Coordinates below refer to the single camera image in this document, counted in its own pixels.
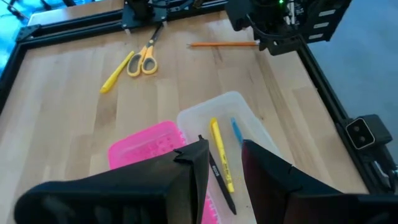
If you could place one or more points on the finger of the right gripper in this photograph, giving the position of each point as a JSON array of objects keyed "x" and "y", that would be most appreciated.
[{"x": 280, "y": 46}]

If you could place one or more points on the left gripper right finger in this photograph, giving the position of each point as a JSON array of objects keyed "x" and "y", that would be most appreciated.
[{"x": 295, "y": 202}]

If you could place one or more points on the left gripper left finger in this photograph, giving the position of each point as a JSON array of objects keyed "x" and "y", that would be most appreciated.
[{"x": 124, "y": 193}]

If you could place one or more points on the orange pencil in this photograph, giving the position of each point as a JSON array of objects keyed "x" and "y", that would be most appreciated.
[{"x": 224, "y": 44}]

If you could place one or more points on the black pen white print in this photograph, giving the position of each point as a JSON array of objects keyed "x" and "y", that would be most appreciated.
[{"x": 217, "y": 174}]

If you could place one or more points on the yellow highlighter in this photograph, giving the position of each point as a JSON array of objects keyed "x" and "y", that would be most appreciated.
[
  {"x": 221, "y": 152},
  {"x": 115, "y": 74}
]

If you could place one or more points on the blue pen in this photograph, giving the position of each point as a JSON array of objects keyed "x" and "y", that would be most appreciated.
[{"x": 237, "y": 130}]

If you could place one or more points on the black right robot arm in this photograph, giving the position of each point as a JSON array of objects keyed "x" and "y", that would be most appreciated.
[{"x": 329, "y": 18}]

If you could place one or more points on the pink plastic box lid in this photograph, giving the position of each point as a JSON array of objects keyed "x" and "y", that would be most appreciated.
[{"x": 140, "y": 149}]

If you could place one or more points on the clear plastic supply box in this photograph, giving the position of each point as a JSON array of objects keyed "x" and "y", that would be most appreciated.
[{"x": 230, "y": 105}]

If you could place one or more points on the black camera silver face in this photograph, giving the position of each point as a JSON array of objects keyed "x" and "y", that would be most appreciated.
[{"x": 360, "y": 133}]

